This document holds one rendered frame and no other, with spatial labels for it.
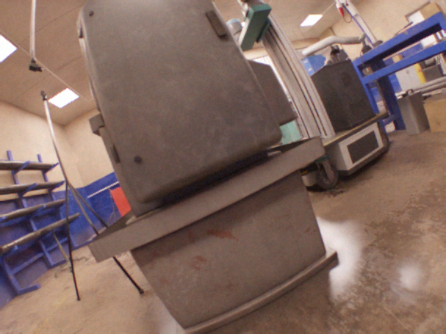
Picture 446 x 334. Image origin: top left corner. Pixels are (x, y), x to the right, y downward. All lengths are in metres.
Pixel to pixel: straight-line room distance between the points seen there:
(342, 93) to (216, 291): 1.53
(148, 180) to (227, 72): 0.37
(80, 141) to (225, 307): 6.42
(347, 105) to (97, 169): 6.12
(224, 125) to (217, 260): 0.41
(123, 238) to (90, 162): 6.00
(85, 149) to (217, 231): 6.22
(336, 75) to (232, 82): 1.22
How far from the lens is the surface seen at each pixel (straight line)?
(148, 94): 0.59
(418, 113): 2.26
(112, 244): 0.66
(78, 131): 6.90
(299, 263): 0.80
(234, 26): 2.16
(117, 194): 4.55
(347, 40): 6.73
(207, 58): 0.64
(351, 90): 1.79
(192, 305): 0.76
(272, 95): 0.76
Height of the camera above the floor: 0.54
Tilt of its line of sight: 4 degrees down
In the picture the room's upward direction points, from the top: 24 degrees counter-clockwise
